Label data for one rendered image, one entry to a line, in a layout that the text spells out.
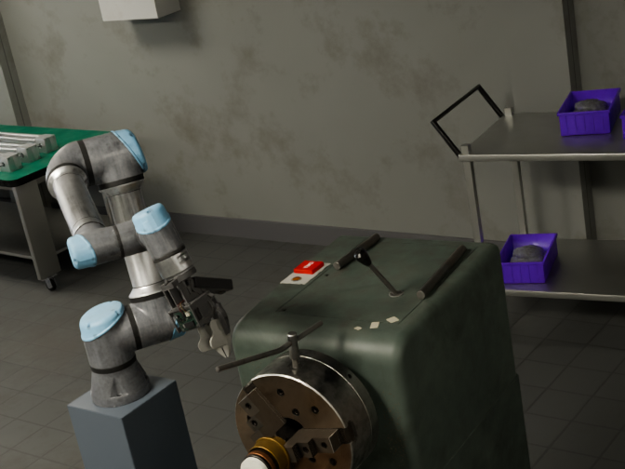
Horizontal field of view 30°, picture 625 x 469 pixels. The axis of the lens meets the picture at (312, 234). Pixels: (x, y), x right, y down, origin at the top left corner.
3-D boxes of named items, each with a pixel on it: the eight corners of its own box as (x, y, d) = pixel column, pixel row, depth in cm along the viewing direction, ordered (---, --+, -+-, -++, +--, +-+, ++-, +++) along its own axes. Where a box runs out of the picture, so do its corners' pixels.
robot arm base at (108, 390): (79, 402, 295) (70, 367, 292) (121, 374, 306) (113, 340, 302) (121, 411, 286) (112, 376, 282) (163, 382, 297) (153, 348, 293)
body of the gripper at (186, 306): (179, 336, 250) (152, 287, 248) (202, 318, 257) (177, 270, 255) (203, 328, 245) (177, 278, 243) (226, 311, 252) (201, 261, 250)
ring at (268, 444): (258, 427, 261) (234, 448, 254) (292, 433, 256) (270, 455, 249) (266, 462, 264) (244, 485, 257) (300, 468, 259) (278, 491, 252)
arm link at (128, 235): (112, 223, 261) (117, 224, 250) (160, 209, 264) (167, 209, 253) (121, 257, 262) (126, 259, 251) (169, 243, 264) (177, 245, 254)
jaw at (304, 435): (306, 419, 264) (349, 419, 257) (312, 438, 265) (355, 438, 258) (280, 445, 256) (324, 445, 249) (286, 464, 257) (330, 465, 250)
